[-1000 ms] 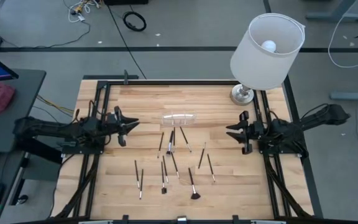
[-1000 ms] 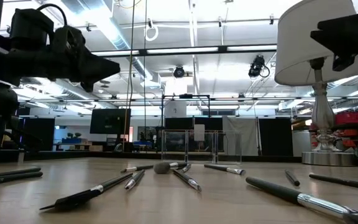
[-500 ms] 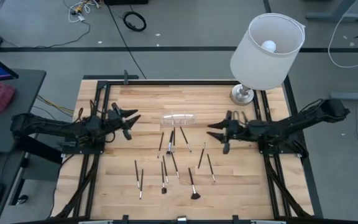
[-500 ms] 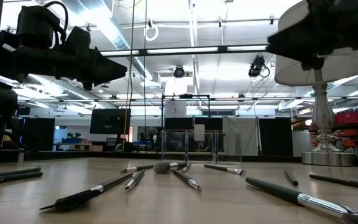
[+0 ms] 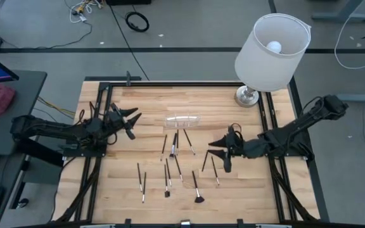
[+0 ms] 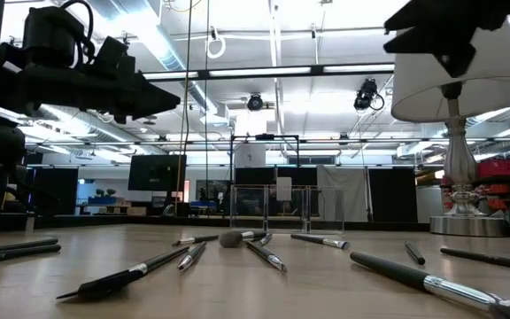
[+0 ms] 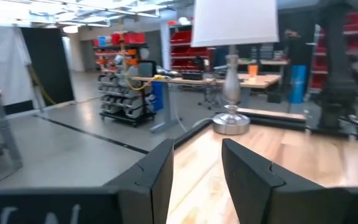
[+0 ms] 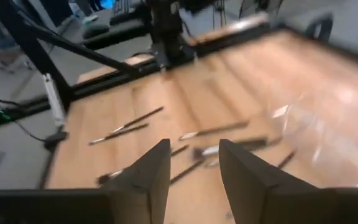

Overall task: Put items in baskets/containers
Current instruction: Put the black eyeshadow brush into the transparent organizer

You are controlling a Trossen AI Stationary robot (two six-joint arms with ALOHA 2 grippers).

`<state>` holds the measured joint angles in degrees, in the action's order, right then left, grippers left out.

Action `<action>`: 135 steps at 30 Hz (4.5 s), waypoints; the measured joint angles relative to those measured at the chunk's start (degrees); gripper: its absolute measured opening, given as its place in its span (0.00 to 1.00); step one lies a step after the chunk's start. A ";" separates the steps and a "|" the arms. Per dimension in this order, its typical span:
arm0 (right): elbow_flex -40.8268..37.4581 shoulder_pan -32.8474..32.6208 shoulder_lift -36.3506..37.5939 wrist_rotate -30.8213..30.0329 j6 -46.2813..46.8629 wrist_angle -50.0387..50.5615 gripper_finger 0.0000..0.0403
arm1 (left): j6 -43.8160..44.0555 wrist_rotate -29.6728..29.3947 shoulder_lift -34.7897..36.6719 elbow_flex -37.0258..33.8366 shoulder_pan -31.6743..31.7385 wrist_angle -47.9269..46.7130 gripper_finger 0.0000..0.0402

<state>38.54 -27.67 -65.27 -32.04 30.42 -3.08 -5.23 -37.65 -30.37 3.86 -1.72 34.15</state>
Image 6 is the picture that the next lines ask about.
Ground black partition panel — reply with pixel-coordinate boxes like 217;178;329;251
367;167;419;223
33;167;79;216

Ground hanging yellow cable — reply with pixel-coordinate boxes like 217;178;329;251
174;0;194;218

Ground black hanging monitor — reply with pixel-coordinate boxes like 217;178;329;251
127;153;188;192

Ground clear plastic bag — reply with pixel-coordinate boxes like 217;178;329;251
230;184;345;235

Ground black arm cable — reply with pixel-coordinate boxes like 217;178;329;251
61;0;97;63

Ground black overhead camera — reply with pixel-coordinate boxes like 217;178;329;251
246;92;265;113

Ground black ceiling-mounted camera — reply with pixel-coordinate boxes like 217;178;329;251
353;78;385;113

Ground black fan makeup brush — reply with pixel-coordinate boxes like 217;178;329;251
350;251;510;319

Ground gray curtain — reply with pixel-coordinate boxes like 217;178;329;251
316;165;369;222

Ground white table lamp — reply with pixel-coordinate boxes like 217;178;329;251
390;19;510;238

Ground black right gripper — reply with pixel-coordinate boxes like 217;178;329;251
382;0;510;79

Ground black background rig frame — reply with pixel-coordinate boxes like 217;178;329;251
229;134;301;187

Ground black powder brush silver ferrule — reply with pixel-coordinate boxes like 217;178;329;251
218;230;268;249

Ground silver ceiling duct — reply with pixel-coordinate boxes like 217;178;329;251
146;24;220;117

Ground white looped cable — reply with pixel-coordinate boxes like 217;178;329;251
205;26;228;60

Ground overhead light bar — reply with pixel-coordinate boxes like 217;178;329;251
142;56;510;82

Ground hanging thin black cable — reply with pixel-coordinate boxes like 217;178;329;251
203;0;212;218

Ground white paper sign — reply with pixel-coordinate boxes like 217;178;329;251
275;176;293;202

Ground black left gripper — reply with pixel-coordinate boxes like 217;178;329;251
0;57;182;125

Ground red storage bins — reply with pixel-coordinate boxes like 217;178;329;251
478;158;510;179

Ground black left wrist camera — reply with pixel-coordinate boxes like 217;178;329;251
92;35;137;79

